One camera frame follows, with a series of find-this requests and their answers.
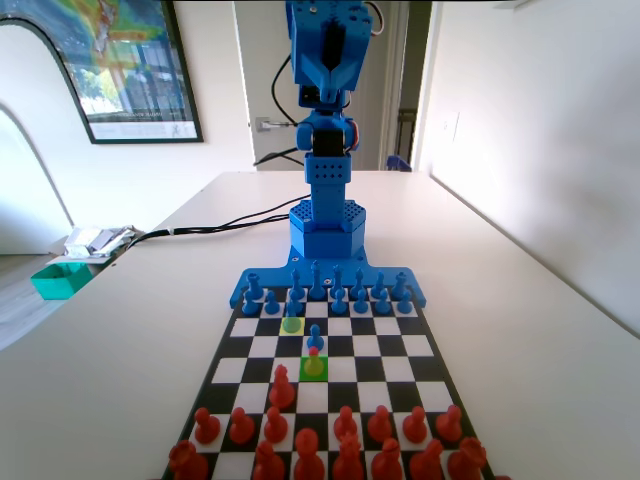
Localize red chess bishop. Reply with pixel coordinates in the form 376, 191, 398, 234
370, 438, 405, 480
252, 439, 287, 480

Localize red chess knight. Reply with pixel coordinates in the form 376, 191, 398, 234
408, 438, 446, 480

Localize red chess rook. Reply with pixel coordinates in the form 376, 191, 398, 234
447, 436, 488, 480
168, 439, 210, 480

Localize black and white chessboard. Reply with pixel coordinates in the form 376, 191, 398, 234
160, 285, 497, 480

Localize advanced red pawn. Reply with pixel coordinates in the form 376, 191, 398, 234
268, 363, 296, 410

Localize white door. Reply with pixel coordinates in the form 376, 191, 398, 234
233, 0, 402, 172

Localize crumpled white papers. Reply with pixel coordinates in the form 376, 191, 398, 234
63, 225, 146, 261

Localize framed poster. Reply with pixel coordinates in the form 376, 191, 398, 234
0, 0, 205, 145

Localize green plastic box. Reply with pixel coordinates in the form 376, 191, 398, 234
30, 262, 94, 301

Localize white curved panel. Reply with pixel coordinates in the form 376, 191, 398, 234
0, 22, 94, 256

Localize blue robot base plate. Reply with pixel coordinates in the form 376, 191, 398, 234
228, 247, 430, 309

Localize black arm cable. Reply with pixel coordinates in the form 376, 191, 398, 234
252, 52, 307, 167

